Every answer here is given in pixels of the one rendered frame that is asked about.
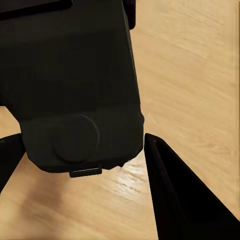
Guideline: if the digital camera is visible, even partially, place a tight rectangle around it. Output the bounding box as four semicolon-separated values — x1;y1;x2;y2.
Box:
0;0;145;178

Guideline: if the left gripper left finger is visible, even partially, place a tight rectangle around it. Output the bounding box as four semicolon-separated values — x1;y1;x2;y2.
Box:
0;133;27;193

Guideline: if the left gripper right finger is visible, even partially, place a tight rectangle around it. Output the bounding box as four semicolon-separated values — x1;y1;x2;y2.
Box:
144;133;240;240

